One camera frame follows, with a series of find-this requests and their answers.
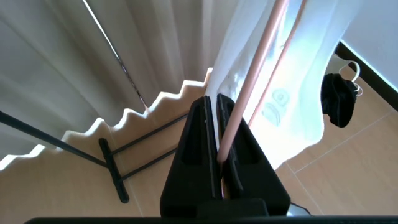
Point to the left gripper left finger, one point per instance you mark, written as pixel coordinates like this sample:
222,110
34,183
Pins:
189,174

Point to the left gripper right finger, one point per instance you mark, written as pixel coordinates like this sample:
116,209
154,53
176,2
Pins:
258,180

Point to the pink clothes hanger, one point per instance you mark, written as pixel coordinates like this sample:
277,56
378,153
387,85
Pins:
256,68

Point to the white garment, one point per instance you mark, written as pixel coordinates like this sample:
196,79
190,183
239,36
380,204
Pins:
308,77

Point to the black garment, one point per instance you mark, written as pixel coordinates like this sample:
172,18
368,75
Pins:
337,99

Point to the beige curtain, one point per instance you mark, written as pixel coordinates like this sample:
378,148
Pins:
62,62

